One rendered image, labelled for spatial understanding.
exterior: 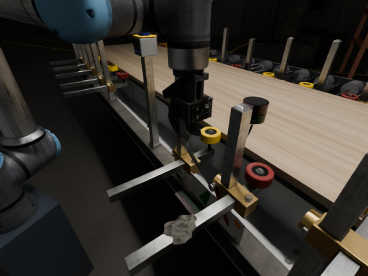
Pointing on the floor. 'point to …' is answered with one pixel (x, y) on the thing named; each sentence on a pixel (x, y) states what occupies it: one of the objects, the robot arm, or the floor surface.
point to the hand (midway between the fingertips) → (183, 138)
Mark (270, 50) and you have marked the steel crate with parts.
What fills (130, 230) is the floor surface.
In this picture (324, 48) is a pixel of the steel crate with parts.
